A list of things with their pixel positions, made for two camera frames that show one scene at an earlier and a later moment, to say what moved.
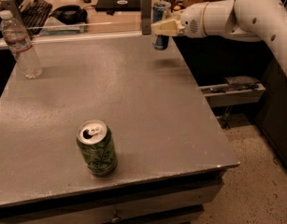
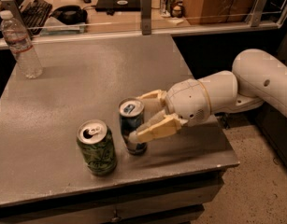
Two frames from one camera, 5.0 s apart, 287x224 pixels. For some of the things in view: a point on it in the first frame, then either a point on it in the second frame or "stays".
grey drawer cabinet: (146, 188) stays
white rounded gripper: (192, 20) → (186, 101)
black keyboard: (35, 15) stays
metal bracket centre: (146, 7) stays
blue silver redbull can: (161, 10) → (131, 114)
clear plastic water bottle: (21, 45) stays
